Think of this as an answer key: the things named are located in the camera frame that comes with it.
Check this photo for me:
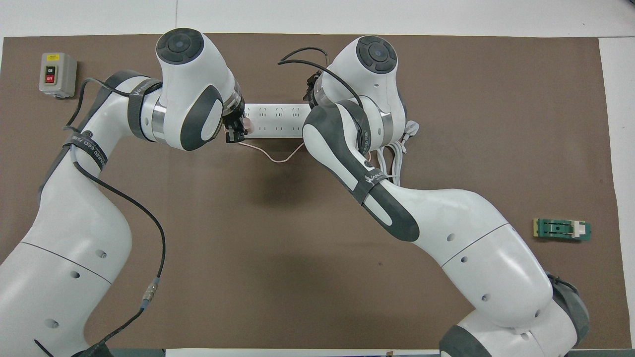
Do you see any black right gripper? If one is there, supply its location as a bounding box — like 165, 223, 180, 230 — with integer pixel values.
305, 71, 323, 108

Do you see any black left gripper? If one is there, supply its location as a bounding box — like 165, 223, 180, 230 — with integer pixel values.
221, 110, 248, 144

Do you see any white power strip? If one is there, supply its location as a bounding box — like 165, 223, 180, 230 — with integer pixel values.
242, 103, 314, 138

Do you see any pink charging cable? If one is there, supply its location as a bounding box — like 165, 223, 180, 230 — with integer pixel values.
238, 141, 306, 165

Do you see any brown table mat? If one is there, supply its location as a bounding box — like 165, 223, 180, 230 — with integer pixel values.
1, 33, 633, 350

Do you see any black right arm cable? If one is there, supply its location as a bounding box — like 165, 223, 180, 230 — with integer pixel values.
277, 47, 366, 113

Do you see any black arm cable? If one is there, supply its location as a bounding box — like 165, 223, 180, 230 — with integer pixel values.
34, 77, 166, 357
277, 47, 366, 113

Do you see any white power cord with plug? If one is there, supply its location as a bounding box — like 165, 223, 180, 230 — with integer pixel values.
376, 120, 421, 180

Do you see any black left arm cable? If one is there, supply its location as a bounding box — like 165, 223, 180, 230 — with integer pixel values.
34, 77, 166, 357

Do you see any grey on-off switch box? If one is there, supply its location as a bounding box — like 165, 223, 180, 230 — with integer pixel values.
39, 53, 78, 99

